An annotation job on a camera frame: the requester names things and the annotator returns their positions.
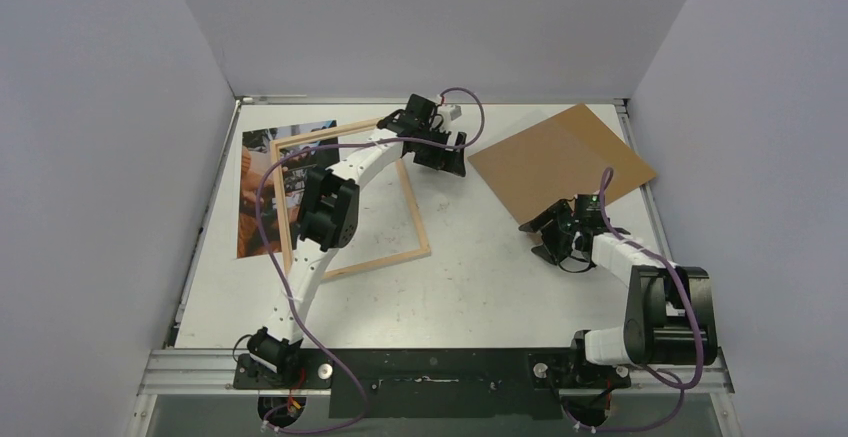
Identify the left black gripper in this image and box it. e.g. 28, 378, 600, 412
415, 126, 465, 177

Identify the white wooden picture frame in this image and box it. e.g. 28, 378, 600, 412
270, 118, 431, 281

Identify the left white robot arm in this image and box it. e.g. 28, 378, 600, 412
247, 94, 471, 388

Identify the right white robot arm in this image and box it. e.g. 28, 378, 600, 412
519, 194, 718, 390

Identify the printed photo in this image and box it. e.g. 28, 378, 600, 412
236, 120, 339, 258

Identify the brown cardboard backing board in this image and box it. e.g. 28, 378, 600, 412
469, 104, 657, 224

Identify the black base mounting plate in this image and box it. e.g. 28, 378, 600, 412
232, 348, 631, 420

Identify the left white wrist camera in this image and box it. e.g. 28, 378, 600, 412
436, 104, 462, 125

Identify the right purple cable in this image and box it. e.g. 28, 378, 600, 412
563, 166, 707, 435

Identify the purple cable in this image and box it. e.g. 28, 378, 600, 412
254, 86, 486, 435
563, 166, 707, 435

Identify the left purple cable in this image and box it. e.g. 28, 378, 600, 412
254, 86, 486, 435

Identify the aluminium rail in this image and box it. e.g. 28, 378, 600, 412
138, 349, 735, 396

